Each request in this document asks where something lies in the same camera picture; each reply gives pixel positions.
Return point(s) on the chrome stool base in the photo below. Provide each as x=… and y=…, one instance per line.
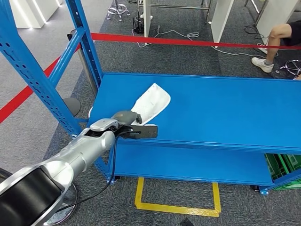
x=118, y=9

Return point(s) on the blue metal shelf rack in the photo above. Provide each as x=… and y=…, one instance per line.
x=211, y=109

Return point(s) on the white plinth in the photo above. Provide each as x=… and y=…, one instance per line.
x=30, y=12

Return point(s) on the chrome stanchion post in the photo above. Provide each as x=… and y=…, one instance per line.
x=87, y=71
x=68, y=199

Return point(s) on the white plastic shell part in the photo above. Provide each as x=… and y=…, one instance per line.
x=152, y=101

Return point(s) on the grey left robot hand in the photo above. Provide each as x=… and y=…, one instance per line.
x=127, y=117

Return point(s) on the person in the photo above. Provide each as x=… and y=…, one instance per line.
x=272, y=40

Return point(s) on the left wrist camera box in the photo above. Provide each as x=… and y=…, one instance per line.
x=148, y=132

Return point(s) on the chrome chair base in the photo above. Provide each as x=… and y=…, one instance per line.
x=293, y=67

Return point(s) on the white desk panel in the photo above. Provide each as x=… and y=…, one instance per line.
x=219, y=18
x=146, y=15
x=274, y=15

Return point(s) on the green plastic crate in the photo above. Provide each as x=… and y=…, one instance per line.
x=289, y=186
x=272, y=165

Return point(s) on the black stanchion post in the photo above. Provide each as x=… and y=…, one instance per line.
x=72, y=106

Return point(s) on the red barrier belt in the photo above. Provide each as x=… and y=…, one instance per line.
x=164, y=41
x=13, y=104

